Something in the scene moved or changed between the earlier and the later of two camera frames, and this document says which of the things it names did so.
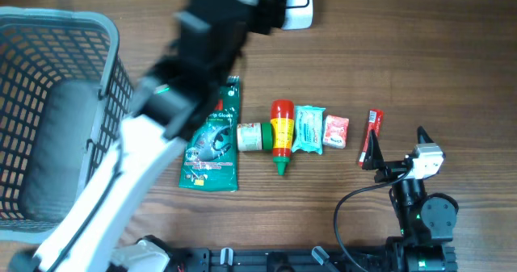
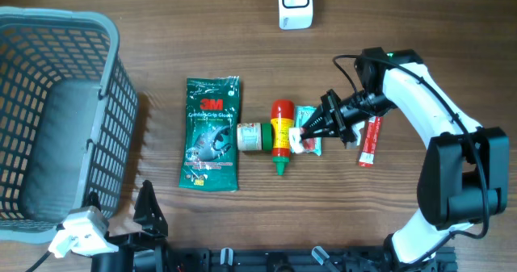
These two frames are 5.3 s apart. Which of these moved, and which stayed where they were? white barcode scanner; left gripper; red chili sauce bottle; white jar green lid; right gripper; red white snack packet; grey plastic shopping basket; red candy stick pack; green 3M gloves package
Moved: left gripper; right gripper; red white snack packet
Stayed: red candy stick pack; red chili sauce bottle; green 3M gloves package; grey plastic shopping basket; white jar green lid; white barcode scanner
